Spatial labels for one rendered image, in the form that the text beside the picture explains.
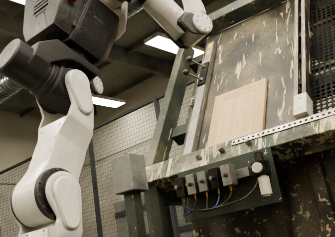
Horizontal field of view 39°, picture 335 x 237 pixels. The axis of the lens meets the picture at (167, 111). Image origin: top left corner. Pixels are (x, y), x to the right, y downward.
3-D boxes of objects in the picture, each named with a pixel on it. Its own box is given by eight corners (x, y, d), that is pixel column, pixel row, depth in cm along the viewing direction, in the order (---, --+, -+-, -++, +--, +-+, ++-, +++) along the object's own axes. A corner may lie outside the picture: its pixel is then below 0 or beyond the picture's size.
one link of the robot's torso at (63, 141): (37, 211, 117) (63, 58, 140) (-1, 223, 127) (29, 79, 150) (85, 225, 126) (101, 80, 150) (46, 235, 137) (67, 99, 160)
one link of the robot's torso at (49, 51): (12, 60, 128) (30, 15, 139) (-12, 77, 136) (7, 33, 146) (89, 111, 144) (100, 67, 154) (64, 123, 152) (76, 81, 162)
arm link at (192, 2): (204, -15, 166) (220, 34, 161) (189, 0, 174) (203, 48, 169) (179, -17, 160) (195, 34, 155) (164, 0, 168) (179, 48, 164)
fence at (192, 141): (187, 160, 241) (182, 156, 239) (210, 48, 306) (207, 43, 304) (195, 158, 238) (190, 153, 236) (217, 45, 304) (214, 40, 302)
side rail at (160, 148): (155, 178, 257) (143, 166, 252) (188, 54, 333) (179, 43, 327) (164, 176, 254) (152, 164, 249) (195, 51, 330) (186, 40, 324)
